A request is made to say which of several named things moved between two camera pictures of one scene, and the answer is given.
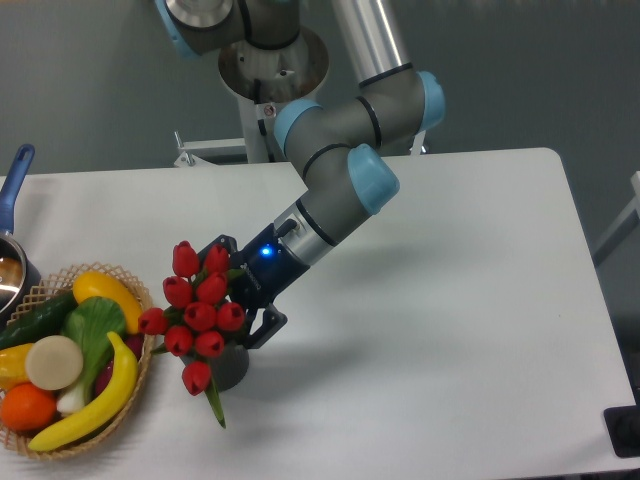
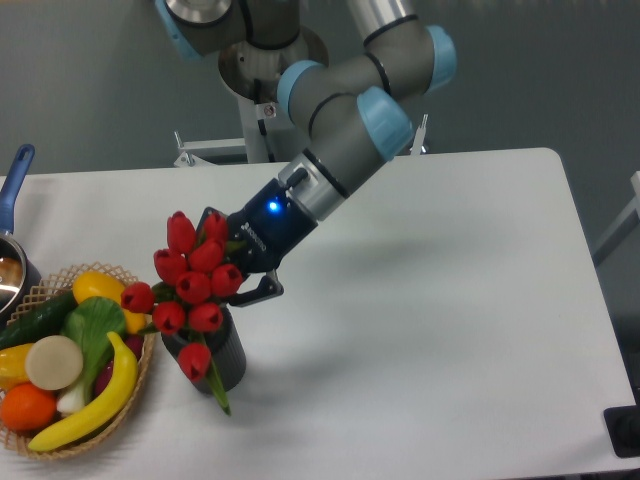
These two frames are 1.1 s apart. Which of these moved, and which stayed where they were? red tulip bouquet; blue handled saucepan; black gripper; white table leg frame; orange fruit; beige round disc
Moved: red tulip bouquet; black gripper
Stayed: white table leg frame; blue handled saucepan; orange fruit; beige round disc
